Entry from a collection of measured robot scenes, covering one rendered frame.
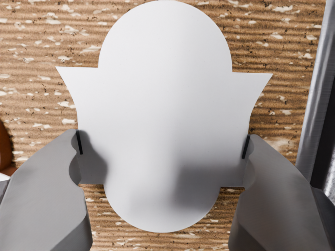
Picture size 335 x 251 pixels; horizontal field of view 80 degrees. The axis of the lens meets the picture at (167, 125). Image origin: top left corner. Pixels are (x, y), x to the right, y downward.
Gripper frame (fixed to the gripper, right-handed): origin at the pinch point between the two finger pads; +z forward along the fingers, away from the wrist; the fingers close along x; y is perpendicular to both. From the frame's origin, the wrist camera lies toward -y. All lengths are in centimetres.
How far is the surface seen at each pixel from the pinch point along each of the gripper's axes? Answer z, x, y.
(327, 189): 1.6, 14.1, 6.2
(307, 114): 2.7, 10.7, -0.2
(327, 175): 2.1, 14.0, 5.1
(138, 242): -1.4, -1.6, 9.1
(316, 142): 2.3, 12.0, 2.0
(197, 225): -1.0, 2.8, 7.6
